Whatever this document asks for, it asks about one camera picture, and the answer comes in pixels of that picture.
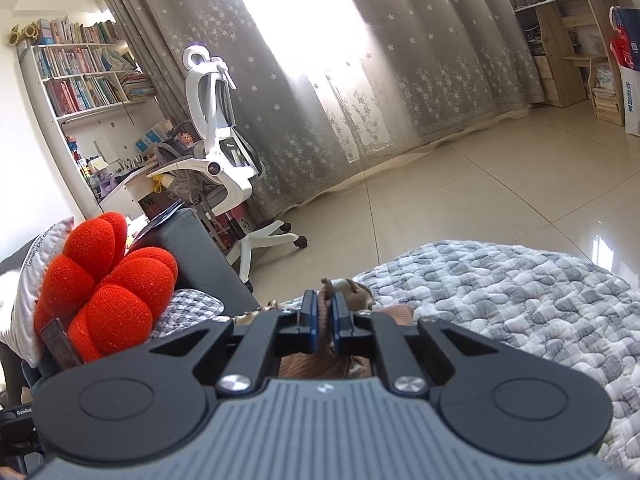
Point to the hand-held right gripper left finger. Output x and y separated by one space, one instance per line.
310 322

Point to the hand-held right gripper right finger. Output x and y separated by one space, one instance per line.
340 325

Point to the brown ribbed sweater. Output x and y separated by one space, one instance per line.
310 366

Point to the black smartphone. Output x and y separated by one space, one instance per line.
57 342

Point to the white pillow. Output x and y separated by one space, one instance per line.
25 310

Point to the red flower cushion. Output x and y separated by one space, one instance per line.
115 305

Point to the grey checked quilt blanket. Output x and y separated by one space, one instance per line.
500 300

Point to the dark magazine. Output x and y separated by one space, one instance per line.
160 217

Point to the grey bag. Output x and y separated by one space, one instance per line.
185 180

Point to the yellow bag charm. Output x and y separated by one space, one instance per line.
159 184

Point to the white desk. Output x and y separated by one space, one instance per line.
135 180

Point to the white office chair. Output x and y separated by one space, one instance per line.
220 110

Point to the grey flower curtain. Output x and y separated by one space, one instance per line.
425 85

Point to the white bookshelf with books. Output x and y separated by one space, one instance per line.
75 90

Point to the wooden desk with shelves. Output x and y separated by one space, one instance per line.
555 50

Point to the sunflower decoration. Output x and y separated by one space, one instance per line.
25 34

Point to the red and blue bag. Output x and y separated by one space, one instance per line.
625 40

